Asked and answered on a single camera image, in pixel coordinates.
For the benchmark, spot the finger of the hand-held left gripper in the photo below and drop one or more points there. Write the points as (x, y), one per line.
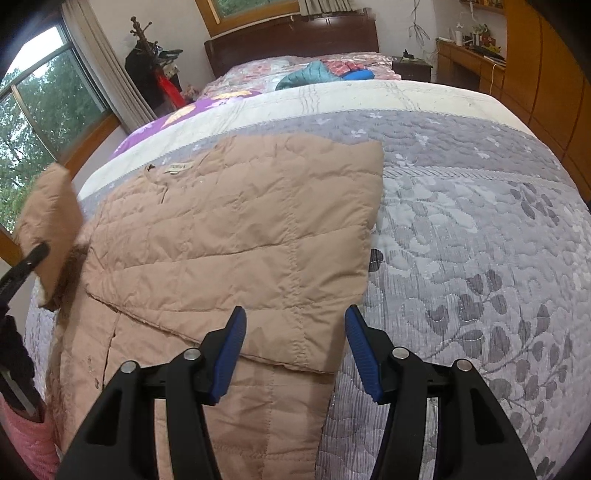
(30, 263)

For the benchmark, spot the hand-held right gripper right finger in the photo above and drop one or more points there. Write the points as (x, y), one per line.
(364, 355)

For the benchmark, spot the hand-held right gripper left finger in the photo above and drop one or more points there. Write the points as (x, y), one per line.
(228, 355)

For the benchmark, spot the tan quilted down jacket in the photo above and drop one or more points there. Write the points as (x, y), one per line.
(231, 230)

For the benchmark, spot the person's left forearm pink sleeve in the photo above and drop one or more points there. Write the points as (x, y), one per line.
(27, 443)

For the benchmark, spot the person's left hand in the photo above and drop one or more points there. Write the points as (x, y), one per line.
(16, 355)

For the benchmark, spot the grey leaf-patterned quilted bedspread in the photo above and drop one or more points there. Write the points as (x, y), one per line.
(461, 254)

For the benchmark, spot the large wooden-framed window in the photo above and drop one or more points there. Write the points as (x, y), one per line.
(55, 92)

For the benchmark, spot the purple floral sheet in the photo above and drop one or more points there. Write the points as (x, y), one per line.
(152, 134)

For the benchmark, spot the beige curtain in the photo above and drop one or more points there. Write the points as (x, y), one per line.
(115, 78)

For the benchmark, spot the black hanging clothing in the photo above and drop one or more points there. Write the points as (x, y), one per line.
(143, 74)

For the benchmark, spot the red hanging item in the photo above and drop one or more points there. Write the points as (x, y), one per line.
(170, 92)

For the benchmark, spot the wooden coat rack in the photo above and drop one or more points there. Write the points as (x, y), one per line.
(137, 32)

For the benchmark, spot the cream blanket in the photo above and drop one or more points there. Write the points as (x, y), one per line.
(369, 99)

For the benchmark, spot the blue cloth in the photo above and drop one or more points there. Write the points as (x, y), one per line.
(359, 74)

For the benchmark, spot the pink floral quilt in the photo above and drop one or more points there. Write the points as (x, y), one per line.
(258, 74)

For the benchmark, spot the teal cloth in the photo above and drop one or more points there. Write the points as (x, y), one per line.
(309, 74)

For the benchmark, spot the dark wooden nightstand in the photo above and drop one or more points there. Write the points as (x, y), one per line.
(411, 69)

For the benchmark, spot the red plaid cloth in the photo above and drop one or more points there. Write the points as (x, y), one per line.
(341, 65)

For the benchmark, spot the wooden desk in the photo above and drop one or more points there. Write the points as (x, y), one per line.
(466, 64)

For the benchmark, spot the dark wooden headboard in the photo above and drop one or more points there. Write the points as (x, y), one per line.
(277, 41)

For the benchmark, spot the white bottle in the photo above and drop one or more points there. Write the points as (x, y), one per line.
(459, 38)

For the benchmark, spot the clutter on desk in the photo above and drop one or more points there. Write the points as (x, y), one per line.
(485, 41)

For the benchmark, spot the wooden wardrobe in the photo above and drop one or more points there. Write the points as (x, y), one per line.
(545, 69)

